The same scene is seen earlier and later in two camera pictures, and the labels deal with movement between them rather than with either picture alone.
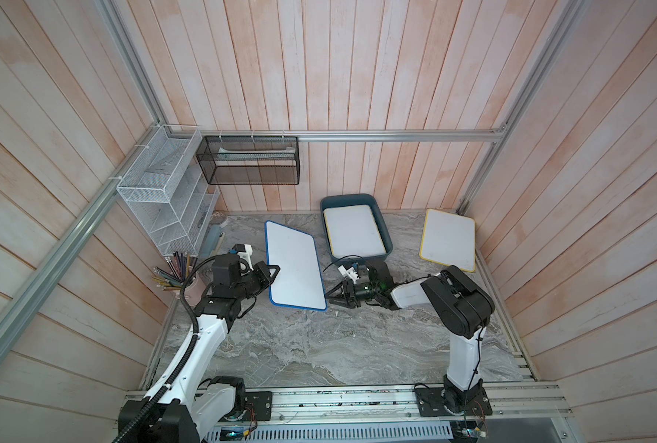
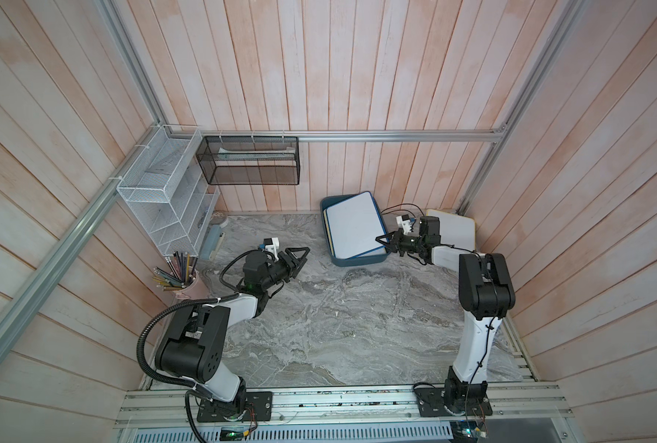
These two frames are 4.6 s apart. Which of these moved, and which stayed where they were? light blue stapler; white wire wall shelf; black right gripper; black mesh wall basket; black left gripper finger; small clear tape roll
Moved: black left gripper finger; black right gripper
Stayed: black mesh wall basket; small clear tape roll; white wire wall shelf; light blue stapler
